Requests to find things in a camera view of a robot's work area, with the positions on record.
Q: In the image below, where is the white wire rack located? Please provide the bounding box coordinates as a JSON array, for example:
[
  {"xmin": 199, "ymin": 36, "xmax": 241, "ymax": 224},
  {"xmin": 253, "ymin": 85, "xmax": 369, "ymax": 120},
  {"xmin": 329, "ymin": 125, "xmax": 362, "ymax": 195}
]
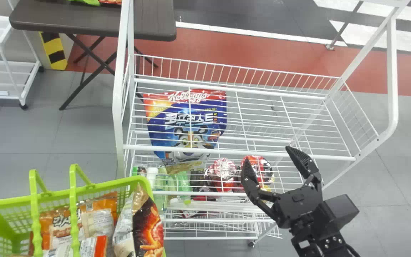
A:
[{"xmin": 112, "ymin": 0, "xmax": 411, "ymax": 247}]

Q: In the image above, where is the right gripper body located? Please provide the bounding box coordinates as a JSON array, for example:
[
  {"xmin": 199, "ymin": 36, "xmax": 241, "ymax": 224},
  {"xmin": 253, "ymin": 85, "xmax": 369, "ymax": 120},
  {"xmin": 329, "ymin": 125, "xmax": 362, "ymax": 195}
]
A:
[{"xmin": 273, "ymin": 185, "xmax": 329, "ymax": 242}]

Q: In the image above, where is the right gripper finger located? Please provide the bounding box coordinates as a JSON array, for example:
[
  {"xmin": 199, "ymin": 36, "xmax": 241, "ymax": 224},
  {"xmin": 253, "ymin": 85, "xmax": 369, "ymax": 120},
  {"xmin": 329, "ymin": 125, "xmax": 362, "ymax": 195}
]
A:
[
  {"xmin": 285, "ymin": 146, "xmax": 324, "ymax": 196},
  {"xmin": 240, "ymin": 159, "xmax": 278, "ymax": 219}
]

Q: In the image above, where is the yellow and black striped post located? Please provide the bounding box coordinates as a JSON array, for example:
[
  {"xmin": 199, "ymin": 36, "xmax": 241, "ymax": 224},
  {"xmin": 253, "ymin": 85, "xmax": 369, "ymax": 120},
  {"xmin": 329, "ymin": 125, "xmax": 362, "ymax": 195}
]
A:
[{"xmin": 39, "ymin": 32, "xmax": 68, "ymax": 71}]

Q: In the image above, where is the red noodle cup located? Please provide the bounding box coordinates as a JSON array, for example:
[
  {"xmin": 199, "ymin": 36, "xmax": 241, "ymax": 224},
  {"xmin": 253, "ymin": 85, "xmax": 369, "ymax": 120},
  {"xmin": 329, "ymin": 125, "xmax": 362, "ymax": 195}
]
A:
[
  {"xmin": 205, "ymin": 158, "xmax": 237, "ymax": 193},
  {"xmin": 240, "ymin": 155, "xmax": 274, "ymax": 192}
]

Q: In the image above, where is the black and red snack packet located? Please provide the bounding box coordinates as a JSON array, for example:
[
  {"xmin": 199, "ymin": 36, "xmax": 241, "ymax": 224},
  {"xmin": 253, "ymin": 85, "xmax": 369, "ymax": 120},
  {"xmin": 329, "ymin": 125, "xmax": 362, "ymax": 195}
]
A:
[{"xmin": 112, "ymin": 183, "xmax": 165, "ymax": 257}]

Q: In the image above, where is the dark side table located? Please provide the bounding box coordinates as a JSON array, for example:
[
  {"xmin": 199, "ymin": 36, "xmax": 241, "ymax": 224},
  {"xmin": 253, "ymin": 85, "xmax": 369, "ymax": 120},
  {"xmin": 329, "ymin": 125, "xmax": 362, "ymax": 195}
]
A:
[{"xmin": 9, "ymin": 0, "xmax": 177, "ymax": 111}]

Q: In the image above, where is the orange snack packet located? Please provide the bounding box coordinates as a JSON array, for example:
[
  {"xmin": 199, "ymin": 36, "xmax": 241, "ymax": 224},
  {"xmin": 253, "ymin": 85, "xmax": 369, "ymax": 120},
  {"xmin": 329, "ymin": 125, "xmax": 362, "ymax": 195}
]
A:
[{"xmin": 30, "ymin": 192, "xmax": 119, "ymax": 257}]

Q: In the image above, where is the green bottle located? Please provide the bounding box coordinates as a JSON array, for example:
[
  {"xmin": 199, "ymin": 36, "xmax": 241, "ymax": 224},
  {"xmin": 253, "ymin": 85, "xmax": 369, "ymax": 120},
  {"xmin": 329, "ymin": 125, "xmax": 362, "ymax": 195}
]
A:
[
  {"xmin": 154, "ymin": 168, "xmax": 172, "ymax": 211},
  {"xmin": 177, "ymin": 172, "xmax": 193, "ymax": 206}
]

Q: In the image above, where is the blue cereal bag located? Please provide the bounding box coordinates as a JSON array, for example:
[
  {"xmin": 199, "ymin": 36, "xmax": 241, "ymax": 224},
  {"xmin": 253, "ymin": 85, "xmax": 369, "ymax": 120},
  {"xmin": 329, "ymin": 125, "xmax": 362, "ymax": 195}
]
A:
[{"xmin": 142, "ymin": 89, "xmax": 228, "ymax": 175}]

